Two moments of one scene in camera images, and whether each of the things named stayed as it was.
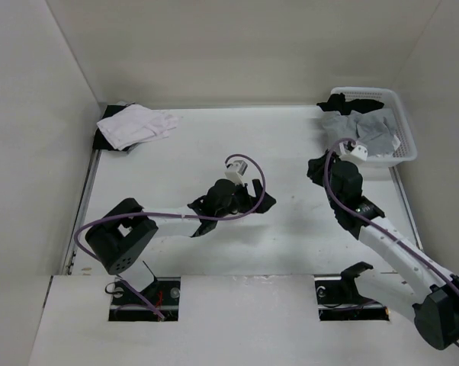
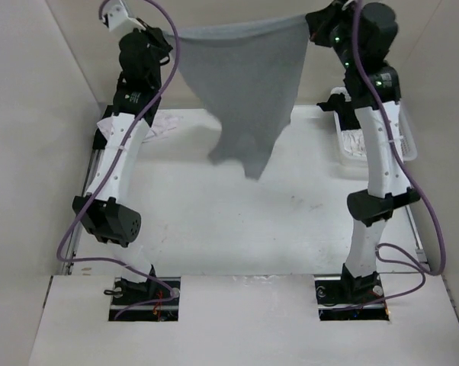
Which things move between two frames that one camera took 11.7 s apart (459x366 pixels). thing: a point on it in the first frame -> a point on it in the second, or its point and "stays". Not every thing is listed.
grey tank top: (372, 128) -> (251, 71)
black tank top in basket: (337, 102) stays
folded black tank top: (101, 141) stays
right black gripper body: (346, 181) -> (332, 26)
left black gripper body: (241, 202) -> (161, 51)
